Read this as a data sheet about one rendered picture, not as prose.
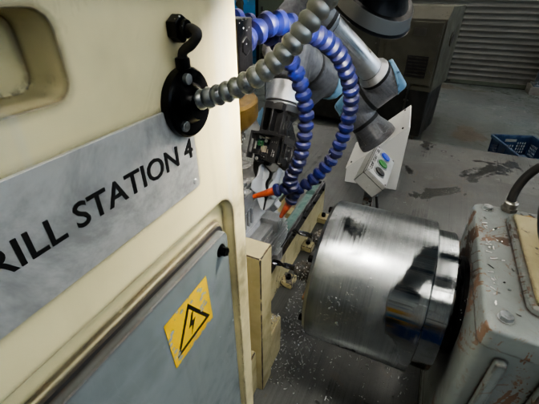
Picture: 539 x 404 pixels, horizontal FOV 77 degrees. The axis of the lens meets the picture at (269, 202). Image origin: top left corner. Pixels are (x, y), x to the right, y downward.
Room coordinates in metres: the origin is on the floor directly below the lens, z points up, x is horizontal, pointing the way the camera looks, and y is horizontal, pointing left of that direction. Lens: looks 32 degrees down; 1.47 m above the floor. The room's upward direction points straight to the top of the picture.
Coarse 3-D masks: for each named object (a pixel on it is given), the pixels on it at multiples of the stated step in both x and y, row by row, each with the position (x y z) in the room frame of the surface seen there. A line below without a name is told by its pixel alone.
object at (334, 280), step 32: (352, 224) 0.42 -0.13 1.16; (384, 224) 0.42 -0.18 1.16; (416, 224) 0.42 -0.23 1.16; (320, 256) 0.38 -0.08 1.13; (352, 256) 0.38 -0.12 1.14; (384, 256) 0.37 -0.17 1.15; (416, 256) 0.36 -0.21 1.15; (448, 256) 0.37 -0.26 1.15; (320, 288) 0.35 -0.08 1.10; (352, 288) 0.34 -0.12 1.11; (384, 288) 0.33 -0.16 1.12; (416, 288) 0.32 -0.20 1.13; (448, 288) 0.32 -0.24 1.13; (320, 320) 0.34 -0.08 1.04; (352, 320) 0.32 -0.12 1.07; (384, 320) 0.31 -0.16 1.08; (416, 320) 0.30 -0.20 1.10; (448, 320) 0.33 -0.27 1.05; (384, 352) 0.30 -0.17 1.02; (416, 352) 0.29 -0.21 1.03
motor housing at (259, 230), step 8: (248, 184) 0.65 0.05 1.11; (256, 200) 0.60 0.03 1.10; (256, 208) 0.59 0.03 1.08; (256, 216) 0.57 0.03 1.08; (256, 224) 0.55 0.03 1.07; (264, 224) 0.56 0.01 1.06; (272, 224) 0.56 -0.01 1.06; (248, 232) 0.52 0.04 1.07; (256, 232) 0.53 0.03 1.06; (264, 232) 0.53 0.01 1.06; (272, 232) 0.56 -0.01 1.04; (280, 232) 0.58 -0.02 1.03; (264, 240) 0.52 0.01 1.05; (272, 240) 0.54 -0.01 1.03; (280, 240) 0.58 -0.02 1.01; (272, 248) 0.54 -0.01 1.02; (272, 256) 0.55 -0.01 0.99
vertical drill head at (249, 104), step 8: (248, 96) 0.52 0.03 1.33; (256, 96) 0.53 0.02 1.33; (240, 104) 0.48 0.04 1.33; (248, 104) 0.48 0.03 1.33; (256, 104) 0.50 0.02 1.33; (240, 112) 0.46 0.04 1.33; (248, 112) 0.47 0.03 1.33; (256, 112) 0.50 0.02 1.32; (240, 120) 0.46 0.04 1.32; (248, 120) 0.47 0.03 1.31; (248, 128) 0.49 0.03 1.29
